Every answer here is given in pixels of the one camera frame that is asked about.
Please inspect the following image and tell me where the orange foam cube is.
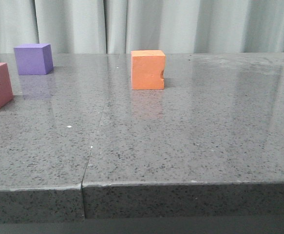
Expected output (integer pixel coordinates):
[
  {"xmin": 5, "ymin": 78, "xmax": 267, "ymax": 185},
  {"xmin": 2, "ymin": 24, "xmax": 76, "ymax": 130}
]
[{"xmin": 131, "ymin": 50, "xmax": 166, "ymax": 90}]

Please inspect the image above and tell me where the grey curtain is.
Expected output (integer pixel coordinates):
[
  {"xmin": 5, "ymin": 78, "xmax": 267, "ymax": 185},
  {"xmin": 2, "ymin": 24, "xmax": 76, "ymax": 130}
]
[{"xmin": 0, "ymin": 0, "xmax": 284, "ymax": 54}]

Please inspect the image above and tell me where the purple foam cube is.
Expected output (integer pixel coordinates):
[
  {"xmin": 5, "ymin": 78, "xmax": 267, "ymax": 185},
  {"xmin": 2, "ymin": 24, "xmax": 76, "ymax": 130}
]
[{"xmin": 14, "ymin": 43, "xmax": 54, "ymax": 75}]

